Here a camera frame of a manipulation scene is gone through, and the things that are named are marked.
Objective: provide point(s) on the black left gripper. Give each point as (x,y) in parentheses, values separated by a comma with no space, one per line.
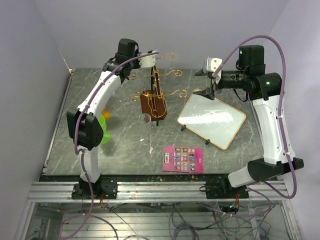
(138,66)

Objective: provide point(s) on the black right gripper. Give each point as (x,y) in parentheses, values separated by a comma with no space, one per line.
(209,92)

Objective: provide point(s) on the clear wine glass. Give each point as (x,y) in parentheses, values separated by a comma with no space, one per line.
(172,57)

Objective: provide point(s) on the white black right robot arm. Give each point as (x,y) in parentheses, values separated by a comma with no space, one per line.
(264,91)

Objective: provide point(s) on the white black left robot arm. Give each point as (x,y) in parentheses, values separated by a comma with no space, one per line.
(83,122)

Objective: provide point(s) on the gold framed mirror tray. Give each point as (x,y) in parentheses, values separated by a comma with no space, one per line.
(213,120)

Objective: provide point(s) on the orange plastic goblet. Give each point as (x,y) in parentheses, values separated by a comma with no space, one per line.
(106,115)

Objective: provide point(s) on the green plastic goblet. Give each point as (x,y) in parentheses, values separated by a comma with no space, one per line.
(106,135)

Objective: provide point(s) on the clear tall champagne flute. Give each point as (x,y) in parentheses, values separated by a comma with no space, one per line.
(145,137)

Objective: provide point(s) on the pink sticker card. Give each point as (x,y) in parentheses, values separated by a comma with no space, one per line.
(181,159)

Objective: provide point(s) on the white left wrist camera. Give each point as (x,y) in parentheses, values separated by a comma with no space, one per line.
(147,60)

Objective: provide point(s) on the gold wire wine glass rack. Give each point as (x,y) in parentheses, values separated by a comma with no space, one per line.
(152,101)

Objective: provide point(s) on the aluminium rail base frame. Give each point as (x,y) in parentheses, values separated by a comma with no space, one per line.
(143,189)

